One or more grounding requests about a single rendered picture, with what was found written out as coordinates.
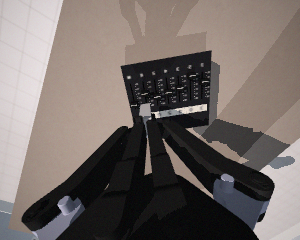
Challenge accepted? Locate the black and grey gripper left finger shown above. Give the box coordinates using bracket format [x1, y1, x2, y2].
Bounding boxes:
[21, 104, 148, 240]

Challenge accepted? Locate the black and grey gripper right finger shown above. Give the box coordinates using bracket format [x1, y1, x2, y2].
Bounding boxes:
[145, 103, 275, 240]

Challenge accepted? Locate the black lighting desk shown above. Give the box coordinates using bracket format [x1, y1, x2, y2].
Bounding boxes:
[121, 50, 212, 129]

